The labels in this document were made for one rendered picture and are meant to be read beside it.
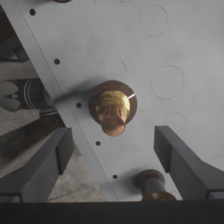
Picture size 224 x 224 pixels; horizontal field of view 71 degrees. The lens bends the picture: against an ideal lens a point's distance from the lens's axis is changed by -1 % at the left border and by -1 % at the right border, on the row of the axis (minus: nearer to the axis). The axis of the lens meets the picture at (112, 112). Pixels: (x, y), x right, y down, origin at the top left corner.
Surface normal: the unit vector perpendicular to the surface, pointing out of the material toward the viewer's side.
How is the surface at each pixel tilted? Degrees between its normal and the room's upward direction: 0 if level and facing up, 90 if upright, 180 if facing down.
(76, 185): 0
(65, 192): 0
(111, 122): 0
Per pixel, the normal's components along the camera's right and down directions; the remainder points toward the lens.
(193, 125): 0.00, 0.26
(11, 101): -0.22, 0.22
